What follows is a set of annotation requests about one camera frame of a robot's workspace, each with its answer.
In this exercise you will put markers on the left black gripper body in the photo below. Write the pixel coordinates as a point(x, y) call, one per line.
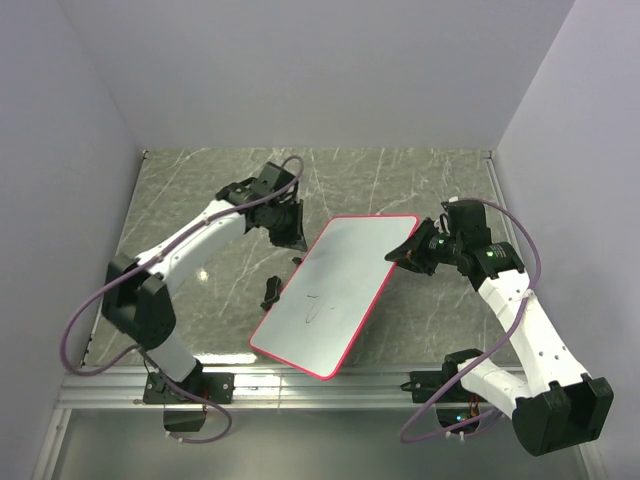
point(268, 225)

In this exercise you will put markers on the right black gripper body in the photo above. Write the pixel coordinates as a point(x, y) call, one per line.
point(442, 247)

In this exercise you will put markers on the red-framed whiteboard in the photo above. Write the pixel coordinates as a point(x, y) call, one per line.
point(327, 300)

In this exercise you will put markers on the green whiteboard eraser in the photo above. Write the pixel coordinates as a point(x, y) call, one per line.
point(273, 290)

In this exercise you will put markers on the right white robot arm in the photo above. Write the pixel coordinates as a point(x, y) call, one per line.
point(529, 375)

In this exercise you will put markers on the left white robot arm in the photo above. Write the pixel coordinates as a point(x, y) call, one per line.
point(139, 290)

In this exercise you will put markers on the aluminium right side rail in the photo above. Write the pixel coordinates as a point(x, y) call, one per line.
point(500, 200)

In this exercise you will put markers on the aluminium rail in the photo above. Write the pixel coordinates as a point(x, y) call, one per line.
point(255, 387)
point(500, 200)

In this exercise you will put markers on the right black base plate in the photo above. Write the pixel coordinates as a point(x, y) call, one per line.
point(422, 385)

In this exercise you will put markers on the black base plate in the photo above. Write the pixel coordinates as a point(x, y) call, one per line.
point(422, 385)
point(217, 387)

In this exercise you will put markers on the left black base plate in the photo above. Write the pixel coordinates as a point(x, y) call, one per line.
point(217, 387)

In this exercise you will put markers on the aluminium front rail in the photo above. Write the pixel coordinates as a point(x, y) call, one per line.
point(255, 387)

